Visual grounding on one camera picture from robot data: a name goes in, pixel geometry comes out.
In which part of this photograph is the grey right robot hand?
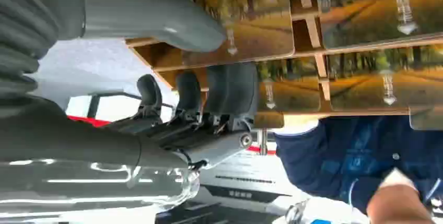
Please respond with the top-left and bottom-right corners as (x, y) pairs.
(0, 0), (259, 224)

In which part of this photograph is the right arm ribbed grey sleeve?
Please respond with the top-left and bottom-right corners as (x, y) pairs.
(0, 0), (86, 106)

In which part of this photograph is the white machine with black label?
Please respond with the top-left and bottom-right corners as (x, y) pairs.
(155, 146), (312, 224)

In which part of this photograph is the shiny metal clip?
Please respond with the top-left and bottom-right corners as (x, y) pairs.
(284, 198), (309, 224)

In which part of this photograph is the person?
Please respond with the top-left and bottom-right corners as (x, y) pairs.
(273, 115), (443, 220)

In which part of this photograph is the wooden card box with dividers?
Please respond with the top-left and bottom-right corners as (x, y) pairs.
(118, 0), (443, 129)

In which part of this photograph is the silver metal post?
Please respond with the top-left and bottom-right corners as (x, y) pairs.
(258, 129), (269, 156)

